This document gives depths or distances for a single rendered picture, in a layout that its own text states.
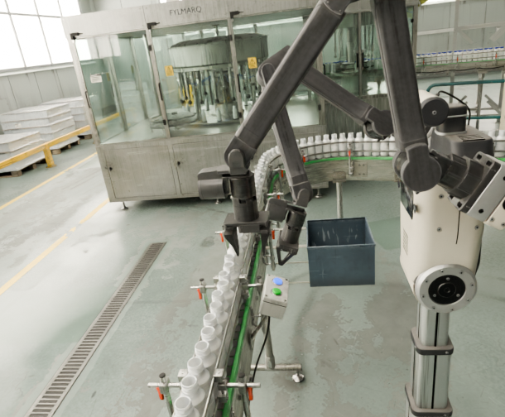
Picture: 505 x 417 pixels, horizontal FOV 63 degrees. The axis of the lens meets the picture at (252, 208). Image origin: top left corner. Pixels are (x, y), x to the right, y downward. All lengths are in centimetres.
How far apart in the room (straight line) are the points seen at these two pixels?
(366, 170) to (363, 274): 126
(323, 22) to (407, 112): 24
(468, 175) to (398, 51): 29
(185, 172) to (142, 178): 57
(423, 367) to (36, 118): 974
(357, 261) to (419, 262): 83
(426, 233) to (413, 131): 34
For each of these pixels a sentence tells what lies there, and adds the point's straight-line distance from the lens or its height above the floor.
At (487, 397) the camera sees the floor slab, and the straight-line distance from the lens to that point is 269.
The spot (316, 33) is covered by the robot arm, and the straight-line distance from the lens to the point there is 85.
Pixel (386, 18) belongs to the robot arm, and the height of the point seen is 188.
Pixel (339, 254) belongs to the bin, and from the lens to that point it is 198.
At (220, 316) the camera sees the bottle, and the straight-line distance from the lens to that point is 126.
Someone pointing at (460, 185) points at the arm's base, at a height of 155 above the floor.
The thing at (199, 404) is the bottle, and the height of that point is 112.
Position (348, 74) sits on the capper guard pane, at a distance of 671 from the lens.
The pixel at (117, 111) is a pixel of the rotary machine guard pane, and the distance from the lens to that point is 528.
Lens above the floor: 187
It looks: 22 degrees down
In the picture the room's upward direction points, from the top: 7 degrees counter-clockwise
